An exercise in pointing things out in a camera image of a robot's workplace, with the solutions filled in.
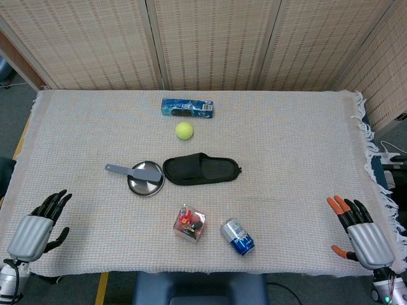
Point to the right grey robot hand orange fingertips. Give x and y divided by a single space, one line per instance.
369 241

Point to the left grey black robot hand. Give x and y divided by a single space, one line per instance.
30 233

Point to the black slipper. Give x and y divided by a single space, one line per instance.
202 169

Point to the white power strip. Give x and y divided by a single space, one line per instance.
389 155

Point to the round steel plate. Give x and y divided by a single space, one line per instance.
143 187

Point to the blue silver drink can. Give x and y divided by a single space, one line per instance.
238 236

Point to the clear box with red toy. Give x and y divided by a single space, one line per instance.
189 225

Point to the blue padded seat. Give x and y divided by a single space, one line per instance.
200 288

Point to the white woven tablecloth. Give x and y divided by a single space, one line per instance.
203 178

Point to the yellow tennis ball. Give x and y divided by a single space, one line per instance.
184 130

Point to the blue cookie box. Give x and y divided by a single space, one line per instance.
187 108

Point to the bamboo folding screen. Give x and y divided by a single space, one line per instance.
203 44

